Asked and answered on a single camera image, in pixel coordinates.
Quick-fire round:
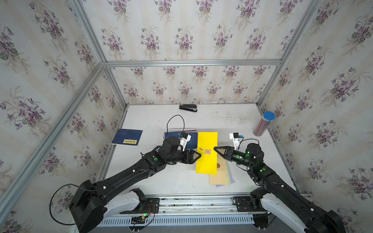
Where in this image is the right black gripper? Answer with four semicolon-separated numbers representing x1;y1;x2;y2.
214;147;254;170

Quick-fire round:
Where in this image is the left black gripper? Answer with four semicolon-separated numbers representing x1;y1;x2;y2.
165;149;203;165

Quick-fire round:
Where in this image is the yellow envelope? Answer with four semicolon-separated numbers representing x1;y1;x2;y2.
196;132;218;175

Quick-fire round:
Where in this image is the blue envelope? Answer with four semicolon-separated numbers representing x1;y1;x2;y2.
164;130;198;149

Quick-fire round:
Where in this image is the beige envelope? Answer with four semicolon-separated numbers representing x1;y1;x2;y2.
209;155;230;185

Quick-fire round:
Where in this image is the lilac purple envelope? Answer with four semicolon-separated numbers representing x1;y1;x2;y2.
215;172;236;187

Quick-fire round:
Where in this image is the white rectangular storage tray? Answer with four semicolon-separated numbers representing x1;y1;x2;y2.
166;128;196;133

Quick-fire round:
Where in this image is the light green envelope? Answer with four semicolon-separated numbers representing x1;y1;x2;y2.
227;163;232;185

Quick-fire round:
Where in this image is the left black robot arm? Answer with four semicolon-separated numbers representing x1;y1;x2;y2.
69;136;202;233

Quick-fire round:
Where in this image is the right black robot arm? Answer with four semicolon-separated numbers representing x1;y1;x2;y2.
214;143;345;233

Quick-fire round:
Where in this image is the blue-lidded pencil tube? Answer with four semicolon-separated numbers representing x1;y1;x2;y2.
253;111;276;136

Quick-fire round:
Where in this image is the black stapler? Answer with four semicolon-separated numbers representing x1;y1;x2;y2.
179;104;198;113

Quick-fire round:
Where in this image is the dark blue booklet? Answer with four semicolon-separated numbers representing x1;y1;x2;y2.
111;129;142;146

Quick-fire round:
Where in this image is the small circuit board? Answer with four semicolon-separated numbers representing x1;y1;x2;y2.
131;216;147;225

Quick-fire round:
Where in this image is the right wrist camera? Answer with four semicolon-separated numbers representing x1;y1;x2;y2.
229;133;243;150

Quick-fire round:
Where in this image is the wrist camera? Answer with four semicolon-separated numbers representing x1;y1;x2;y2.
229;133;243;150
179;132;191;151

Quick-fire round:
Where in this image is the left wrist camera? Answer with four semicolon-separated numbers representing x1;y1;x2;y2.
179;132;191;151

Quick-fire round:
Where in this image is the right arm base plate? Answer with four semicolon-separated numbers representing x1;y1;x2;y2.
232;196;263;212

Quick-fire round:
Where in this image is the aluminium mounting rail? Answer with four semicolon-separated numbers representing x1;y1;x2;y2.
97;190;272;232

